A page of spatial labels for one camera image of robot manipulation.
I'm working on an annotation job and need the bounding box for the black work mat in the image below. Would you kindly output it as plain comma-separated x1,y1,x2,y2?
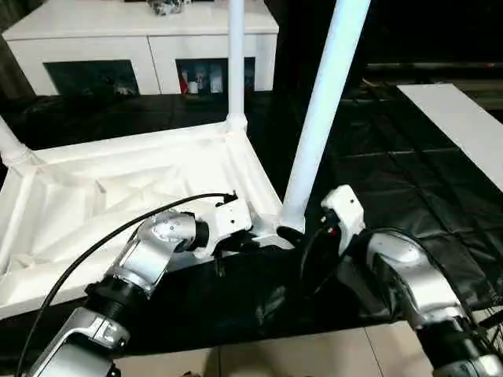
0,84,503,354

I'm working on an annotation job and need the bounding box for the small shiny metal ornament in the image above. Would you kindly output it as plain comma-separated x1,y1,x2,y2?
145,0,194,17

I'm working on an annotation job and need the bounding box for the grey curtain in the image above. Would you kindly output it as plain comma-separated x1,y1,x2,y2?
0,35,39,99

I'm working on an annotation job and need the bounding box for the white plastic table leg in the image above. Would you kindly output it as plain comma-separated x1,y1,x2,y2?
279,0,373,233
0,115,31,167
226,0,250,131

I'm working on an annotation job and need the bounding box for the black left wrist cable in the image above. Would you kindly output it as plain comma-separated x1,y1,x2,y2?
19,190,240,374

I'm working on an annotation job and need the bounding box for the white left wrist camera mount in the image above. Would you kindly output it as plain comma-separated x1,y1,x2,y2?
194,202,255,259

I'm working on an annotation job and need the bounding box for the white cabinet with openings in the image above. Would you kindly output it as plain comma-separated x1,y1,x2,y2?
2,0,281,97

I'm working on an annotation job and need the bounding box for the black floor cable bundle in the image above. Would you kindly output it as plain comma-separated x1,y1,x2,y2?
471,290,503,339

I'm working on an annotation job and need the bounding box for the white plastic table top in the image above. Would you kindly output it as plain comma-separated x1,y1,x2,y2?
0,117,307,320

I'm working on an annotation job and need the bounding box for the flat white board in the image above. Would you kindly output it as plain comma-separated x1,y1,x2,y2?
395,82,503,194

